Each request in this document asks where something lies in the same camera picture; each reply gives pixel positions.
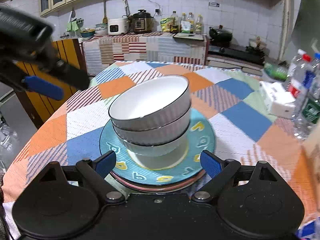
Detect white cardboard box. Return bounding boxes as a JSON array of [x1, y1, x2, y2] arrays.
[[259, 81, 297, 118]]

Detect red label water bottle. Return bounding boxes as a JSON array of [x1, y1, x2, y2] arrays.
[[287, 49, 313, 98]]

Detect blue fried egg plate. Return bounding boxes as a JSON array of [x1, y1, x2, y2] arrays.
[[99, 109, 215, 186]]

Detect yellow wooden chair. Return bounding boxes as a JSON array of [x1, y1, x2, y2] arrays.
[[14, 39, 88, 129]]

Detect silver black pressure cooker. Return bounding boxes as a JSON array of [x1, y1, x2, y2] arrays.
[[132, 9, 153, 33]]

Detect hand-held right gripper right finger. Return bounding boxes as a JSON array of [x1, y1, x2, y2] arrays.
[[191, 150, 278, 204]]

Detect striped patchwork counter cloth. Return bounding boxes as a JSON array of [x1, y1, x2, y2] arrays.
[[82, 33, 207, 76]]

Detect black gas stove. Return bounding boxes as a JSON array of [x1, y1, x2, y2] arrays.
[[207, 44, 265, 64]]

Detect small pale pot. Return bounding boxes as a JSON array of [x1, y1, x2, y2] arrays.
[[249, 37, 265, 50]]

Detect green label water bottle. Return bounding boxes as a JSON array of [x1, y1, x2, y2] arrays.
[[295, 80, 320, 140]]

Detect black cooking pot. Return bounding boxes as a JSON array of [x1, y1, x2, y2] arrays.
[[209, 25, 233, 47]]

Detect cutting board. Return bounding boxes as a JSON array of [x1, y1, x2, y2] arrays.
[[173, 32, 204, 40]]

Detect white rice cooker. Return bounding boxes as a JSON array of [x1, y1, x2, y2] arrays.
[[107, 17, 128, 35]]

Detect checkered colourful tablecloth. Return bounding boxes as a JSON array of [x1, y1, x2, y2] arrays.
[[1, 60, 320, 240]]

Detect white pink patterned plate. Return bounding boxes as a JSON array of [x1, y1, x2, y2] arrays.
[[111, 172, 207, 193]]

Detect white ribbed bowl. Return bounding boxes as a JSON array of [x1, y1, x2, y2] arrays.
[[108, 75, 192, 128], [112, 102, 192, 145], [117, 129, 189, 157]]

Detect green rag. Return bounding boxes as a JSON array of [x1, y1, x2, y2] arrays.
[[66, 20, 80, 32]]

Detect stack of pale bowls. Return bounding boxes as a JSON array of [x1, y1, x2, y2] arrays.
[[95, 23, 108, 35]]

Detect yellow snack bag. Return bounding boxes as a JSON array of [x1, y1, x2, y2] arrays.
[[160, 17, 173, 32]]

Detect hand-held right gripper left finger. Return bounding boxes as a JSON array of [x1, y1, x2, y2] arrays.
[[40, 151, 125, 204]]

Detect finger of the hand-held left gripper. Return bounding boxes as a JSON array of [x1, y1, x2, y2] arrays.
[[49, 59, 90, 91], [0, 66, 64, 101]]

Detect blue label water bottle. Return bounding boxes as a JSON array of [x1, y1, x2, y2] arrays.
[[299, 52, 320, 100]]

